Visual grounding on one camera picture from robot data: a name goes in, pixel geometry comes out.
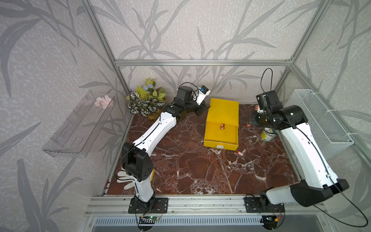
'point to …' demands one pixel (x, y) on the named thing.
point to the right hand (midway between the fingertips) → (250, 118)
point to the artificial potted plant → (149, 100)
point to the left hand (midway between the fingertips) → (206, 103)
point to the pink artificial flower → (103, 102)
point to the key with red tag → (238, 152)
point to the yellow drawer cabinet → (224, 111)
